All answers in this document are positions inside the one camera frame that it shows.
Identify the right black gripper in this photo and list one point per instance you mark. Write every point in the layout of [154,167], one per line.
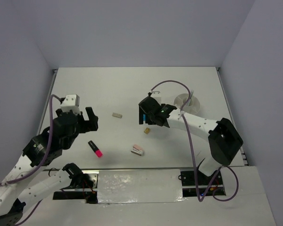
[147,119]

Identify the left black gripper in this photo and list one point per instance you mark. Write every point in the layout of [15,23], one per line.
[89,125]

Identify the small yellow eraser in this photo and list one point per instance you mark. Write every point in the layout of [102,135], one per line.
[147,131]

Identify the silver green pen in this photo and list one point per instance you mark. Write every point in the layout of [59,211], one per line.
[191,96]

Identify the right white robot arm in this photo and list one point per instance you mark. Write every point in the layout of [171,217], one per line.
[223,138]

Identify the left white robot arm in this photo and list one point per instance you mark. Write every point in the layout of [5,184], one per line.
[16,195]

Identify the beige eraser block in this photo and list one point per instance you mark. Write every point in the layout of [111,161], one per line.
[117,115]

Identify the pink black highlighter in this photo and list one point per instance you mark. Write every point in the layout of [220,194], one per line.
[95,149]

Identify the white round divided container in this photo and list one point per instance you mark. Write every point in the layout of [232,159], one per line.
[192,106]

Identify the silver foil cover plate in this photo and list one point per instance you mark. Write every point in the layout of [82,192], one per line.
[139,186]

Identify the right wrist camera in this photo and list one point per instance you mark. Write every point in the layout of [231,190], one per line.
[155,95]

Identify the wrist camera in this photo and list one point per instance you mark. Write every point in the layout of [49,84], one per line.
[155,95]
[70,103]

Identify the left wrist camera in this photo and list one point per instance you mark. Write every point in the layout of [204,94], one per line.
[70,103]

